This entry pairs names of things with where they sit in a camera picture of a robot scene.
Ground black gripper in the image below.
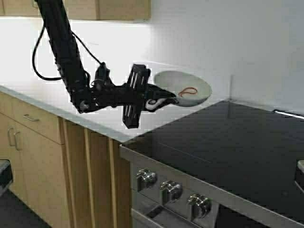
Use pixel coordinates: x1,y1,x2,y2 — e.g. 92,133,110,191
111,64,179,129

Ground red rubber band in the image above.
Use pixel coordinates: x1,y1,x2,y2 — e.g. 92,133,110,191
178,87,198,97

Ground small white frying pan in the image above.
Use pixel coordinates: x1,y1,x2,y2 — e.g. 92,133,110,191
147,70,212,107

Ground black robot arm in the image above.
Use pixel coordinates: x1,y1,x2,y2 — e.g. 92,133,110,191
36,0,178,129

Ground black robot base left corner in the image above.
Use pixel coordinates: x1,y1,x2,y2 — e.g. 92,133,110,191
0,160,13,196

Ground left chrome stove knob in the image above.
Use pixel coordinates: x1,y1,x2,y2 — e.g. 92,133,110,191
136,169,157,192

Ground chrome stove knob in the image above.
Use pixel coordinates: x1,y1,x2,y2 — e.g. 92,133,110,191
159,180,183,205
136,169,157,192
187,193,212,221

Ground middle chrome stove knob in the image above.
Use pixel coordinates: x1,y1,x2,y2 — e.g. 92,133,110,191
159,180,183,205

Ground black glass cooktop stove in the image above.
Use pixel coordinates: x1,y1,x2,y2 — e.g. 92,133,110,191
120,101,304,228

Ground wooden lower base cabinet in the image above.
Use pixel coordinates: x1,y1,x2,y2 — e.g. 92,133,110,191
0,93,132,228

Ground right chrome stove knob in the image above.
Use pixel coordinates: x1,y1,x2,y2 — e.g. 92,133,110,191
187,193,212,221

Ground wooden upper wall cabinet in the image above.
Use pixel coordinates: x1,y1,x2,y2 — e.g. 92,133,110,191
0,0,151,21

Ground metal drawer handle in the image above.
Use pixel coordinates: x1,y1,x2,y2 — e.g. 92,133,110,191
23,114,39,122

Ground right metal cabinet door handle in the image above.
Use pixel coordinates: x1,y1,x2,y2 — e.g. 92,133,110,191
14,131,22,151

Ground metal cabinet door handle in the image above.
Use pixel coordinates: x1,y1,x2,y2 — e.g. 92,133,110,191
7,127,15,147
14,131,22,151

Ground left metal cabinet door handle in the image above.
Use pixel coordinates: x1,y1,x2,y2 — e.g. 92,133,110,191
7,127,15,147

